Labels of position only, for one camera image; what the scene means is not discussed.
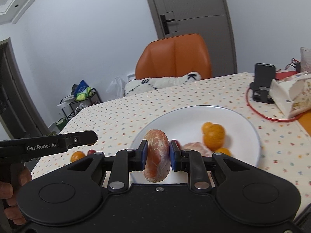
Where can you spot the blue package on shelf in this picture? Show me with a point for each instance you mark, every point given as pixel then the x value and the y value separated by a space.
pixel 79 88

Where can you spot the large orange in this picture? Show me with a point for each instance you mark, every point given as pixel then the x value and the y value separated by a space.
pixel 77 155

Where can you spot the black door handle lock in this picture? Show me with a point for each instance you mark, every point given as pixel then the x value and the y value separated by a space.
pixel 165 22

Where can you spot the black metal shelf rack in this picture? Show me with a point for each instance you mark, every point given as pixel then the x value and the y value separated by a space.
pixel 71 105

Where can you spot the white floral tissue pack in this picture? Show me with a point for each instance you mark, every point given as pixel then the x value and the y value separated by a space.
pixel 291 94

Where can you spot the orange in plate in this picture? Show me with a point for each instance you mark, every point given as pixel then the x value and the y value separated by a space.
pixel 214 137

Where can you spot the white fluffy lettered cushion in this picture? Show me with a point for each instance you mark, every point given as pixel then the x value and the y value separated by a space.
pixel 138 86

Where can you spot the orange leather chair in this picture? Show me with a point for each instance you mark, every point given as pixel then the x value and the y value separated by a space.
pixel 175 57

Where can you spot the white oval plate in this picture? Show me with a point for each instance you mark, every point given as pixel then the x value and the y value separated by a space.
pixel 184 125

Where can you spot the black phone stand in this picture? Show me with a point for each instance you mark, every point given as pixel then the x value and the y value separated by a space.
pixel 263 76

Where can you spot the green box on floor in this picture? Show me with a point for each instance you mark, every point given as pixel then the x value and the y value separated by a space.
pixel 60 124

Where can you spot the grey door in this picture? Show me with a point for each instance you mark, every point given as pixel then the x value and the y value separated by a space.
pixel 208 18

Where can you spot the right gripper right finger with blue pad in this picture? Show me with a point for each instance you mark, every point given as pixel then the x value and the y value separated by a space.
pixel 192 163

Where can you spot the translucent plastic bag by wall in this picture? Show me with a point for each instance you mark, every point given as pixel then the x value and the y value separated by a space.
pixel 116 88

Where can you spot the person's left hand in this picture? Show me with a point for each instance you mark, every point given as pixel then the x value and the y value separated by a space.
pixel 8 193

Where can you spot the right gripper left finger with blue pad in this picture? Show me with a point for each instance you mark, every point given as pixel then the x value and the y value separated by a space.
pixel 124 162

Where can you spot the red strawberry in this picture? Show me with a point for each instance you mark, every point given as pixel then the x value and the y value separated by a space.
pixel 91 151

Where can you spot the small kumquat in plate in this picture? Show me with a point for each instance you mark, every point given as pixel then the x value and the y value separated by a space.
pixel 225 151
pixel 205 127

